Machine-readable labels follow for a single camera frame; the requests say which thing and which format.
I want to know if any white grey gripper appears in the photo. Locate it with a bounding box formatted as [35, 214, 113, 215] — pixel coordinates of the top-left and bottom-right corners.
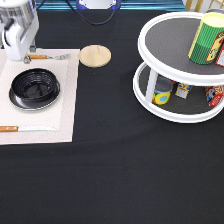
[0, 13, 40, 65]

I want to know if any black ribbed bowl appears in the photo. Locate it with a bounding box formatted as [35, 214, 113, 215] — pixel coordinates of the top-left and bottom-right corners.
[11, 68, 60, 102]

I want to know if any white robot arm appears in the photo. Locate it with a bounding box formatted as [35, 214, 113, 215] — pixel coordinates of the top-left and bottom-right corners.
[0, 0, 39, 63]

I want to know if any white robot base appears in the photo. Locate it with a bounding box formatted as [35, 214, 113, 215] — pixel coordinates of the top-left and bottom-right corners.
[76, 0, 121, 9]

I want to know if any round metal plate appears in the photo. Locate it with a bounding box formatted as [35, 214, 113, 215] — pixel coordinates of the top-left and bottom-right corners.
[9, 84, 60, 110]

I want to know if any white two-tier lazy Susan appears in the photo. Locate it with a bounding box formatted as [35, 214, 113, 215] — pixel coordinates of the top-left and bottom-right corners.
[133, 12, 224, 123]

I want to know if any beige woven placemat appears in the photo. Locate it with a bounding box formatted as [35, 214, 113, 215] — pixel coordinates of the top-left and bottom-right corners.
[0, 49, 79, 145]

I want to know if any round wooden coaster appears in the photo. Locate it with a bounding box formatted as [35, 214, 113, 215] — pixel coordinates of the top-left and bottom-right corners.
[79, 45, 111, 68]

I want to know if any blue yellow can lower shelf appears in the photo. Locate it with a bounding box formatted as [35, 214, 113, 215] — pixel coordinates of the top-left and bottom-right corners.
[152, 77, 173, 105]

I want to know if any small colourful carton lower shelf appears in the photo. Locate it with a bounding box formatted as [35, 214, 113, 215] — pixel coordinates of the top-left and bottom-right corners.
[175, 83, 192, 99]

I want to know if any green yellow cylindrical can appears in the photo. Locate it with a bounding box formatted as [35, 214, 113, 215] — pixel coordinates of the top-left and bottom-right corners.
[188, 12, 224, 65]

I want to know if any red orange box lower shelf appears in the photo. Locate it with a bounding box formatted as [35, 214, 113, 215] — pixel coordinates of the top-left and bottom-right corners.
[205, 86, 223, 106]

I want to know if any red raisins box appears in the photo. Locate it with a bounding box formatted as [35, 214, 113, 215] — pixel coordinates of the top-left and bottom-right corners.
[216, 42, 224, 67]

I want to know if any wooden handled fork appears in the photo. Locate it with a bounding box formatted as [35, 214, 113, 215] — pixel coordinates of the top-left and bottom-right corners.
[28, 54, 70, 60]

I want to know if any wooden handled knife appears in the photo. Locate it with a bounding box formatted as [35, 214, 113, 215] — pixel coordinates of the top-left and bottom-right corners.
[0, 126, 57, 132]

